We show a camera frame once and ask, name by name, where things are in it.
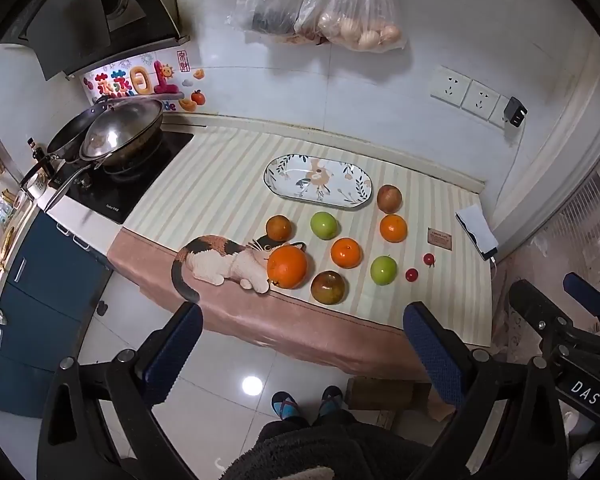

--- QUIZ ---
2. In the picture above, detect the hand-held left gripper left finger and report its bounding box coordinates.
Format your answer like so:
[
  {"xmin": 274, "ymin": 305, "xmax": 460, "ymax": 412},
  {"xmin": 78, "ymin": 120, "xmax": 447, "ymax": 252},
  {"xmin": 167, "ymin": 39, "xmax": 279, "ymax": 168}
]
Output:
[{"xmin": 37, "ymin": 301, "xmax": 204, "ymax": 480}]

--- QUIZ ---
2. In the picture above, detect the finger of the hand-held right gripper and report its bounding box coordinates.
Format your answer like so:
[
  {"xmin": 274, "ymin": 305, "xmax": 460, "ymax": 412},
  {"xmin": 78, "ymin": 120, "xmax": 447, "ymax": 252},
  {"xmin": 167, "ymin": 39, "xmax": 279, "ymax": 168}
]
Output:
[
  {"xmin": 509, "ymin": 280, "xmax": 588, "ymax": 356},
  {"xmin": 562, "ymin": 272, "xmax": 600, "ymax": 343}
]

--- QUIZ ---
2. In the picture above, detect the white folded cloth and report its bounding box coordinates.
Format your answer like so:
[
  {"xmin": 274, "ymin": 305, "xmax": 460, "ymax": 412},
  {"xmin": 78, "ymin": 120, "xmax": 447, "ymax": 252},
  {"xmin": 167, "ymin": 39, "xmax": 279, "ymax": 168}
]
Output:
[{"xmin": 456, "ymin": 204, "xmax": 498, "ymax": 253}]

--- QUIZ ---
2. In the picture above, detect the colourful wall sticker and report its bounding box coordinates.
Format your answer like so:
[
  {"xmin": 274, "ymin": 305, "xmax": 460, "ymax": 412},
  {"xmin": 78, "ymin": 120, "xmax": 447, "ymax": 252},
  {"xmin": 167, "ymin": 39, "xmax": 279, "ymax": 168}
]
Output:
[{"xmin": 82, "ymin": 50, "xmax": 206, "ymax": 113}]

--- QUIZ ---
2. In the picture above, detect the person's dark fleece clothing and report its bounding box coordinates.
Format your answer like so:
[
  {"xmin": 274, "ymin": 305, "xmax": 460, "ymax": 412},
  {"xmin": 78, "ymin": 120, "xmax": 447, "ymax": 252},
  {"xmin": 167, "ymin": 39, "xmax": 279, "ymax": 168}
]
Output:
[{"xmin": 220, "ymin": 410, "xmax": 446, "ymax": 480}]

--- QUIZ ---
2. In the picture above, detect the plastic bag of eggs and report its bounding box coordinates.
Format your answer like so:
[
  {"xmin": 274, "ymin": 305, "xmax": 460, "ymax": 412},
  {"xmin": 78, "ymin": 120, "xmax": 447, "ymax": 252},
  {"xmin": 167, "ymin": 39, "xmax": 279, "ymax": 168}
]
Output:
[{"xmin": 295, "ymin": 0, "xmax": 408, "ymax": 53}]

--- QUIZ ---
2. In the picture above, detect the black power bank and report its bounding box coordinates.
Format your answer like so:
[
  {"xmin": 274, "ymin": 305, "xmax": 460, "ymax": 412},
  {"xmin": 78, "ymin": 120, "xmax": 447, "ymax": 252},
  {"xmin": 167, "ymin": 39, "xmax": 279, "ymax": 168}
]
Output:
[{"xmin": 455, "ymin": 212, "xmax": 499, "ymax": 262}]

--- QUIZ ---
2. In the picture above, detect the brown green apple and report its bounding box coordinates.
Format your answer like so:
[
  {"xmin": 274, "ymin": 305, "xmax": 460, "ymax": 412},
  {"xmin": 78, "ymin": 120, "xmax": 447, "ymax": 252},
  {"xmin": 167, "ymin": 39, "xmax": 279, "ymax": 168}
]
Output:
[{"xmin": 310, "ymin": 270, "xmax": 347, "ymax": 306}]

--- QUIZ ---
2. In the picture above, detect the brown fabric label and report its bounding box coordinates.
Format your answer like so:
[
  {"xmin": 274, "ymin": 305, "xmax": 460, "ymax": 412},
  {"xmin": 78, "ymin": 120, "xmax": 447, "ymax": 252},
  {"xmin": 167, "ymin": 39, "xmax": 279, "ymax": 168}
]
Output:
[{"xmin": 426, "ymin": 227, "xmax": 452, "ymax": 250}]

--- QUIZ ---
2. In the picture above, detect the oval floral ceramic plate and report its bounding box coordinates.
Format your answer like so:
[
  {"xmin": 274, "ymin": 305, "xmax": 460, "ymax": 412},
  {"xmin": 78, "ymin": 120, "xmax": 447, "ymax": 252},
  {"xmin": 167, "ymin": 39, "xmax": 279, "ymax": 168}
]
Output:
[{"xmin": 263, "ymin": 155, "xmax": 375, "ymax": 209}]

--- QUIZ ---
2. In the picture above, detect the clear plastic bag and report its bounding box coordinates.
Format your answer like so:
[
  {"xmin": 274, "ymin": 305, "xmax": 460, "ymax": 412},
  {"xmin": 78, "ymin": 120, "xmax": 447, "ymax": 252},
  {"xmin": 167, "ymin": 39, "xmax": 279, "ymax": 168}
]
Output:
[{"xmin": 225, "ymin": 0, "xmax": 321, "ymax": 41}]

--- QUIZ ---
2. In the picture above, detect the black range hood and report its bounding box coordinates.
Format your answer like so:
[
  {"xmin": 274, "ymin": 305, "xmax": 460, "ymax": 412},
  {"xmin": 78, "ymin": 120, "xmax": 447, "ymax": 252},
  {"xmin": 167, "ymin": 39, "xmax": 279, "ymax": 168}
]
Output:
[{"xmin": 17, "ymin": 0, "xmax": 191, "ymax": 81}]

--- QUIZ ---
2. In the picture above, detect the black frying pan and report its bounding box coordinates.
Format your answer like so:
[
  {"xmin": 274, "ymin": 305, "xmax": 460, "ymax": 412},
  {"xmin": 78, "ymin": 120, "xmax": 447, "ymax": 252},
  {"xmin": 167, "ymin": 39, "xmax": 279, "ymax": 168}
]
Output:
[{"xmin": 20, "ymin": 104, "xmax": 112, "ymax": 186}]

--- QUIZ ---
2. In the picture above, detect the reddish brown apple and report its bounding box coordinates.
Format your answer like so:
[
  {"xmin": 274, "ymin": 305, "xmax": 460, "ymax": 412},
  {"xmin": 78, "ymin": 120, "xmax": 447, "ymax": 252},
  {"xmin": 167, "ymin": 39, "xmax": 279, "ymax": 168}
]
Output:
[{"xmin": 376, "ymin": 184, "xmax": 403, "ymax": 214}]

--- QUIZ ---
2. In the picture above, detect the black plug charger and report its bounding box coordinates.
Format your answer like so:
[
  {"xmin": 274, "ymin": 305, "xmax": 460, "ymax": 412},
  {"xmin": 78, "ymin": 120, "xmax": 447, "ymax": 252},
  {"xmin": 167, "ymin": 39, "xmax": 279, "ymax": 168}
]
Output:
[{"xmin": 502, "ymin": 96, "xmax": 528, "ymax": 128}]

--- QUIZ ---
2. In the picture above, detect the blue kitchen cabinet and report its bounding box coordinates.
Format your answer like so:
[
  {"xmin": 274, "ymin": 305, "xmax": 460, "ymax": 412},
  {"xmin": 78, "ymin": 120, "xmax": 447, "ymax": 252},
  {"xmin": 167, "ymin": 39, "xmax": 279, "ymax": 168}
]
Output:
[{"xmin": 0, "ymin": 210, "xmax": 113, "ymax": 418}]

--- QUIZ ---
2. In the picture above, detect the large orange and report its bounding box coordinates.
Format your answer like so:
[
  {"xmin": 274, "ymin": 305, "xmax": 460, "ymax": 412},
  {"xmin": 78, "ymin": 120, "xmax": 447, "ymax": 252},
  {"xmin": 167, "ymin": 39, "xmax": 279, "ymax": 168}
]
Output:
[{"xmin": 266, "ymin": 245, "xmax": 309, "ymax": 291}]

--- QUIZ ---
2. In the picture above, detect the brown cardboard box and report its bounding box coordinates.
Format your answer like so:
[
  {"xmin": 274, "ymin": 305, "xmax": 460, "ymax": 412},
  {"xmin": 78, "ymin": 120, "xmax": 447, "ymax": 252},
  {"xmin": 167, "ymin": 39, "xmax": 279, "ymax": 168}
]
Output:
[{"xmin": 345, "ymin": 377, "xmax": 456, "ymax": 428}]

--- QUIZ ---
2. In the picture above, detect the steel wok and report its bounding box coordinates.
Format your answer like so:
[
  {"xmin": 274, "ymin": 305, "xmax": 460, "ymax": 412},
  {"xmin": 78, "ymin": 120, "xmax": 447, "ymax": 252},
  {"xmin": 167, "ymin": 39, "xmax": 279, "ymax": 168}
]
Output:
[{"xmin": 44, "ymin": 99, "xmax": 165, "ymax": 212}]

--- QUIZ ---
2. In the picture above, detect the black stove top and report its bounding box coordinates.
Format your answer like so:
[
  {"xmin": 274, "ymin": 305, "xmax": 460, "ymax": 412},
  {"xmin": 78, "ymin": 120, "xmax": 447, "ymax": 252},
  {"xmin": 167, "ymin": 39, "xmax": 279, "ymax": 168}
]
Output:
[{"xmin": 65, "ymin": 130, "xmax": 196, "ymax": 225}]

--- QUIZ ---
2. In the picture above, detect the blue striped slipper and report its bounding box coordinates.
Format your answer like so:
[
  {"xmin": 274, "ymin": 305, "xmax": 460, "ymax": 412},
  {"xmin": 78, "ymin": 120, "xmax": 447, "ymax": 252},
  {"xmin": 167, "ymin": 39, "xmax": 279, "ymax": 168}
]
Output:
[
  {"xmin": 319, "ymin": 386, "xmax": 344, "ymax": 416},
  {"xmin": 271, "ymin": 392, "xmax": 299, "ymax": 420}
]

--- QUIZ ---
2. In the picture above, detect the striped cat print tablecloth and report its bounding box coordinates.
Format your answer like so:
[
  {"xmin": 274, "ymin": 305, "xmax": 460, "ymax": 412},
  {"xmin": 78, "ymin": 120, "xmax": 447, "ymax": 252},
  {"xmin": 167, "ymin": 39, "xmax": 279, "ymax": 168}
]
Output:
[{"xmin": 107, "ymin": 125, "xmax": 493, "ymax": 386}]

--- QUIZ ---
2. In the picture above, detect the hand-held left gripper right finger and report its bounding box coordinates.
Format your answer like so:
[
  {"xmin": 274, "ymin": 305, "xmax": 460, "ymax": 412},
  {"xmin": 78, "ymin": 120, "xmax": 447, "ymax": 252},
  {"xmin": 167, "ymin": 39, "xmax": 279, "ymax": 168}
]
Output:
[{"xmin": 402, "ymin": 301, "xmax": 568, "ymax": 480}]

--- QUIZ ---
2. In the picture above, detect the dark orange tangerine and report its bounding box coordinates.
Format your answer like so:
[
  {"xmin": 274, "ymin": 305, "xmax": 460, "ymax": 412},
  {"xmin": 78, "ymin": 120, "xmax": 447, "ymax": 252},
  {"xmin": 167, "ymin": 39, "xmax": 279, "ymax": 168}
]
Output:
[{"xmin": 265, "ymin": 214, "xmax": 293, "ymax": 242}]

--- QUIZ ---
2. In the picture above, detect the white wall socket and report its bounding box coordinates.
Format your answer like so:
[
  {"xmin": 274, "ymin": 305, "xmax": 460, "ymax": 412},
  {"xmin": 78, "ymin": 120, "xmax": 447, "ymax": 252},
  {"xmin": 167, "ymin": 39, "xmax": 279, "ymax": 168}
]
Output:
[
  {"xmin": 430, "ymin": 66, "xmax": 473, "ymax": 107},
  {"xmin": 461, "ymin": 80, "xmax": 503, "ymax": 121}
]

